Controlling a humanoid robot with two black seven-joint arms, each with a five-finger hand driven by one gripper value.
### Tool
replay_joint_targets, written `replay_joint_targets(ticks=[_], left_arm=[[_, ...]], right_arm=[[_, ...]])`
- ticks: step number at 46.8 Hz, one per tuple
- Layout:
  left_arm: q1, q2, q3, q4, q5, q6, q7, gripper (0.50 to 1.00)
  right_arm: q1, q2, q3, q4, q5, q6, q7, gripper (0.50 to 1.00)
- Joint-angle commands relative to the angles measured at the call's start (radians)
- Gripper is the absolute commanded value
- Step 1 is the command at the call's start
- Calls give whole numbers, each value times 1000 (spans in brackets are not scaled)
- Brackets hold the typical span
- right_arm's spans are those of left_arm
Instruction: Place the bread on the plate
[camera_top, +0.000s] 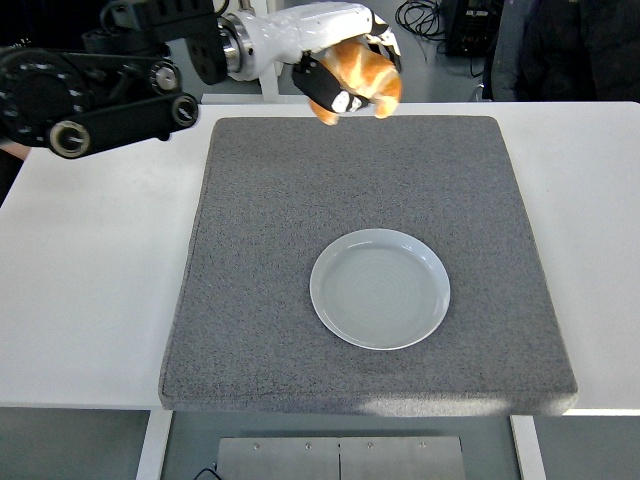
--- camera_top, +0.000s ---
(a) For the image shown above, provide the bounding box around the person in dark clothes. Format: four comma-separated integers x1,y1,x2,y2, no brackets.
483,0,640,104

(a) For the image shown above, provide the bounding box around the black electronics box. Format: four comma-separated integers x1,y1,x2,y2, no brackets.
443,0,502,57

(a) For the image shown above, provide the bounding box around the golden croissant bread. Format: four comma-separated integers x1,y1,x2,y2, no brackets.
308,38,404,126

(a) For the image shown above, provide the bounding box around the grey round plate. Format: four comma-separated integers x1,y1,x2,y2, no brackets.
309,228,452,351

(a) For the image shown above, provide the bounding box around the black floor cable tangle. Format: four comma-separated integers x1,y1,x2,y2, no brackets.
394,0,451,57

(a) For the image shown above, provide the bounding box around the grey metal plate with screws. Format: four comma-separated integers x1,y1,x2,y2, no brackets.
216,435,467,480

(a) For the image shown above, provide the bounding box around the grey felt mat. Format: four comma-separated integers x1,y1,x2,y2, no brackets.
157,115,580,417

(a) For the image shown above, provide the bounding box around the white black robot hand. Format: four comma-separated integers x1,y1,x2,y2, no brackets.
244,2,404,115

